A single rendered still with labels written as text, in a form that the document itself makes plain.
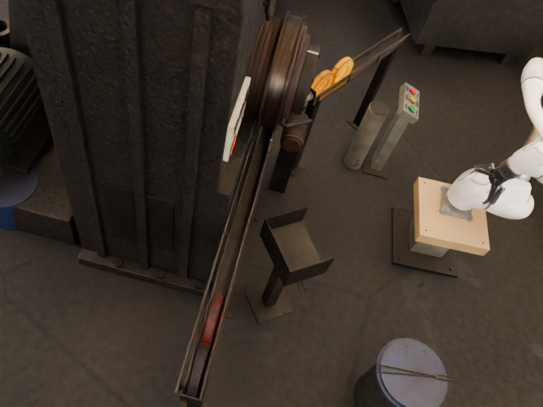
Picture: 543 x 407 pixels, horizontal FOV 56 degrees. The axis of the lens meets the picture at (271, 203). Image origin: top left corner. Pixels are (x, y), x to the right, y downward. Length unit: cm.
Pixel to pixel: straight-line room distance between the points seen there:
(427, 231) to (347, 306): 59
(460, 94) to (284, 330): 244
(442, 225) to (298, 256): 91
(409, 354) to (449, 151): 182
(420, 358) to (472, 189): 88
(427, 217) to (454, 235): 16
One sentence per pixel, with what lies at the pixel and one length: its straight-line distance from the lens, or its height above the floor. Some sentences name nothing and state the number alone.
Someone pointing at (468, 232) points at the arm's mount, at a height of 42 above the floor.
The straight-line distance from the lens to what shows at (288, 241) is 222.
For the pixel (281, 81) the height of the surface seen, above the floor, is 124.
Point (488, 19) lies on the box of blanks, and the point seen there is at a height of 41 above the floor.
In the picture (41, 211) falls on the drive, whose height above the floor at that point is 25.
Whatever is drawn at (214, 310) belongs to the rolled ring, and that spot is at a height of 77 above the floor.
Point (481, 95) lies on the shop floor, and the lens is 439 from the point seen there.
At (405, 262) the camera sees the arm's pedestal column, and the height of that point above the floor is 2.
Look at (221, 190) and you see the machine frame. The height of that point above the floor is 87.
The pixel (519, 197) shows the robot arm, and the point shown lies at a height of 66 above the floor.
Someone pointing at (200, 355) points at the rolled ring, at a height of 75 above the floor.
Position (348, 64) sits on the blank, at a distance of 282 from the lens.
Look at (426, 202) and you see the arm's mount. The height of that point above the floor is 42.
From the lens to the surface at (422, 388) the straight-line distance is 236.
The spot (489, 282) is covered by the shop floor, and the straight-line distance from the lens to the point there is 331.
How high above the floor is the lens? 249
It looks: 55 degrees down
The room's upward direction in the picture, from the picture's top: 18 degrees clockwise
